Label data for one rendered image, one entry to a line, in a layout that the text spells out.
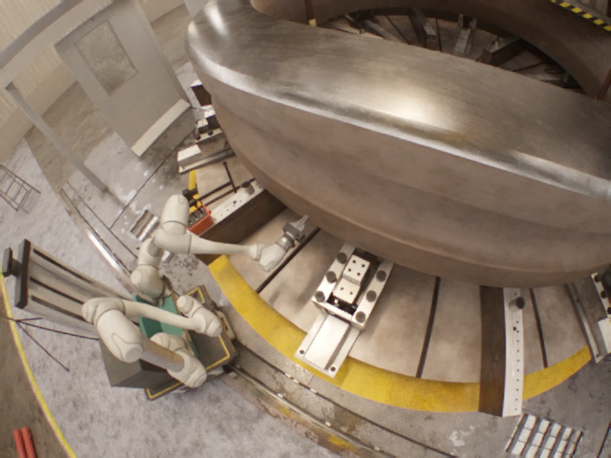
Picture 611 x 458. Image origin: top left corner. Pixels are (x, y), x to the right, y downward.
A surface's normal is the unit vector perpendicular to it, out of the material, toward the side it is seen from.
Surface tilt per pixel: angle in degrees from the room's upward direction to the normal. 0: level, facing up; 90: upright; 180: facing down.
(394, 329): 0
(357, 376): 0
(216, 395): 0
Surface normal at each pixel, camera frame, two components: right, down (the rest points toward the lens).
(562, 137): -0.17, -0.48
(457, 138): -0.41, 0.25
